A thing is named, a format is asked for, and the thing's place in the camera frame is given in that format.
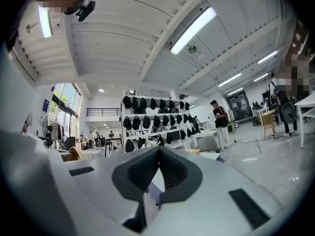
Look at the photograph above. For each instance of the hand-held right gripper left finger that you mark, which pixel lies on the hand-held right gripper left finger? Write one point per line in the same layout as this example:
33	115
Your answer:
93	188

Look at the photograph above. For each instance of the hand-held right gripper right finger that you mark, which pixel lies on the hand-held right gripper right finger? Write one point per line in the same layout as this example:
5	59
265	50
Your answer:
211	205

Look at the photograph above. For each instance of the brown cardboard box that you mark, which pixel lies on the brown cardboard box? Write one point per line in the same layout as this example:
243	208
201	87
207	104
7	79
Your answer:
73	154

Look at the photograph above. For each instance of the black high table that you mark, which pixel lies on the black high table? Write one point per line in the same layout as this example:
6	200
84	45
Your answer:
112	141

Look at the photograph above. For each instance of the grey chair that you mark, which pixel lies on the grey chair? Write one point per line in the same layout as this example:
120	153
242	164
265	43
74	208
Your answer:
208	142

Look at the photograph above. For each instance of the white metal shelf rack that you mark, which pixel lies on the white metal shelf rack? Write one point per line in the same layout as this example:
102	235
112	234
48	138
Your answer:
122	131

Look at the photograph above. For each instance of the low white table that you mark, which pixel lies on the low white table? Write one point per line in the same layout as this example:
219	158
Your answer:
206	132

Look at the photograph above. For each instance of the black balcony railing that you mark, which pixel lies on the black balcony railing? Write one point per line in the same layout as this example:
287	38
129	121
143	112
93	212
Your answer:
103	112

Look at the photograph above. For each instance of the black standing fan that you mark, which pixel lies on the black standing fan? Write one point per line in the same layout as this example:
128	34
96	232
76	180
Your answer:
47	126

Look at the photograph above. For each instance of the rows of black bags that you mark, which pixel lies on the rows of black bags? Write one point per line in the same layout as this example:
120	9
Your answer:
146	122

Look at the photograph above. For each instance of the large glass window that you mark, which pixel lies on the large glass window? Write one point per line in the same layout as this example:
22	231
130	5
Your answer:
66	102

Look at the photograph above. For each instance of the white pendant lamp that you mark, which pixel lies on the white pendant lamp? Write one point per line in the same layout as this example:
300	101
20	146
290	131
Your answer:
101	90

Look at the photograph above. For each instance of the light wooden stool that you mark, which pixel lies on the light wooden stool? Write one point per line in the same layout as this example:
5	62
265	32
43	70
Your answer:
268	120

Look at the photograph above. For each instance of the black double door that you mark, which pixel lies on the black double door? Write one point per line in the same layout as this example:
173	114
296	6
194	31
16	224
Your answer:
240	107

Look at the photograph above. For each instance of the long ceiling tube light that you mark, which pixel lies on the long ceiling tube light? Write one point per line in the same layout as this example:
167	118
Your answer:
45	21
193	31
261	77
229	79
267	57

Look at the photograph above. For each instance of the round ceiling spot fixture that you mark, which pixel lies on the round ceiling spot fixture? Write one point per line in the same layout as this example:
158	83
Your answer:
30	28
192	49

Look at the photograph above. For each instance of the blue wall poster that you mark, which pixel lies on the blue wall poster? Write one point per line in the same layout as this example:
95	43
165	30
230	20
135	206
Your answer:
45	106

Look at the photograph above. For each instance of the black head-worn camera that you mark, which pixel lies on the black head-worn camera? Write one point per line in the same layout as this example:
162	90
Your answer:
85	10

